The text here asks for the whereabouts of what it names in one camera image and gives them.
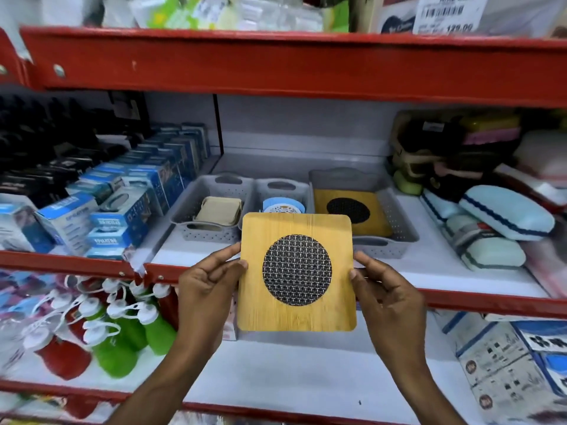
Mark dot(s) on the black shelf divider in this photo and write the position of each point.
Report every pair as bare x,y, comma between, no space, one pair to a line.
218,123

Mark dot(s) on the cluster of red green bottles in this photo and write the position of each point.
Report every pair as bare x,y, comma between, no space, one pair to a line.
110,336

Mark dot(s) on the small grey plastic basket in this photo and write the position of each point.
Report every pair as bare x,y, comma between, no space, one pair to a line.
186,216
283,190

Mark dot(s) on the person's left hand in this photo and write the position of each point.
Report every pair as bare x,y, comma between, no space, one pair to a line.
199,300

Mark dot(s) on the stack of white blue boxes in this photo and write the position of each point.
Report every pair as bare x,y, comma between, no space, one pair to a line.
509,362

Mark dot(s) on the short red metal shelf edge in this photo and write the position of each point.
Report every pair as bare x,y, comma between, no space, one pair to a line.
9,61
62,263

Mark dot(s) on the person's left forearm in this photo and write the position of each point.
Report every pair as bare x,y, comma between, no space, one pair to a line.
168,385

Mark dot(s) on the round blue white sink strainer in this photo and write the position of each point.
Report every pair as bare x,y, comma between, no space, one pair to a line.
283,204

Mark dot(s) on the person's left thumb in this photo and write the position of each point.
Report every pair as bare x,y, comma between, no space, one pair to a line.
228,270

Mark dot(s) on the person's right forearm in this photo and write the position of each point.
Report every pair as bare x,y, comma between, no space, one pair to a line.
425,398

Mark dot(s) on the pile of colourful packets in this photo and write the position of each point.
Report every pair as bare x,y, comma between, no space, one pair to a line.
26,292

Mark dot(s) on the rows of black packaged items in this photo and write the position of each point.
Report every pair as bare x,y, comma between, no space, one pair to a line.
40,141

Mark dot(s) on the person's right hand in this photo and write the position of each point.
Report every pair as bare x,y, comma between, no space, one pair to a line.
392,318

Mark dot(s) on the large grey plastic basket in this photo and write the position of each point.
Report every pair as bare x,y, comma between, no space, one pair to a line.
401,234

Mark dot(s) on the square bamboo trivet woven circle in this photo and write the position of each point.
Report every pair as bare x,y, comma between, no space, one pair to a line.
265,305
323,216

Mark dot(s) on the long red metal shelf edge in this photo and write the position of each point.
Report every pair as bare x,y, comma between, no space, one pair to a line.
478,300
53,387
288,66

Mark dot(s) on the rows of blue product boxes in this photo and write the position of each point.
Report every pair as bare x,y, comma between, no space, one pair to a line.
128,203

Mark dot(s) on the white price label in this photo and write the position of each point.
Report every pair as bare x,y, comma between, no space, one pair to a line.
447,13

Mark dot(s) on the pile of eyeglass cases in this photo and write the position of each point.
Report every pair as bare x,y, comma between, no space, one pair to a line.
487,207

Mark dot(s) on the row of clear green packets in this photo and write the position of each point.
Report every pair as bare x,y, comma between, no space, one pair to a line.
230,13

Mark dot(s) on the person's right thumb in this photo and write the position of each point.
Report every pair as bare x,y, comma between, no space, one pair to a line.
359,278

